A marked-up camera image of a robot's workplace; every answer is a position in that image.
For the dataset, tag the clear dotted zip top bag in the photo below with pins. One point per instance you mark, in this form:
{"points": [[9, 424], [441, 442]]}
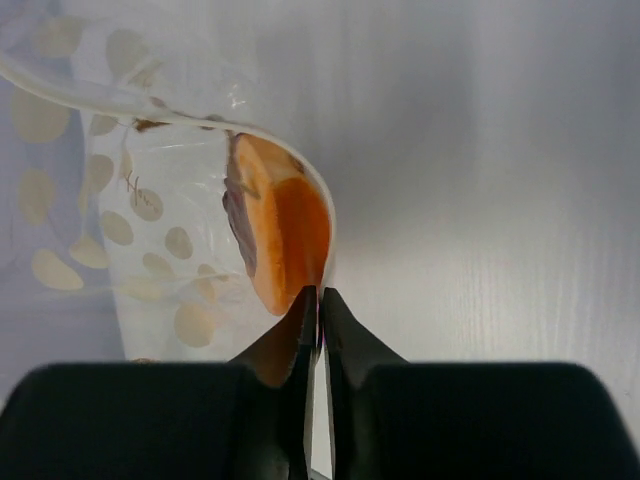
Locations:
{"points": [[115, 244]]}

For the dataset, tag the orange purple papaya slice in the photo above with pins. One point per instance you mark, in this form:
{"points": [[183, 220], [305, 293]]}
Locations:
{"points": [[282, 227]]}

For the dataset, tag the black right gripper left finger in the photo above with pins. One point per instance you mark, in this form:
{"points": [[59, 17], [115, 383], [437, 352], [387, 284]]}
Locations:
{"points": [[248, 418]]}

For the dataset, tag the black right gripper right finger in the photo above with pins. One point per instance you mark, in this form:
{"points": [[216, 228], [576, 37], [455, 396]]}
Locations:
{"points": [[395, 419]]}

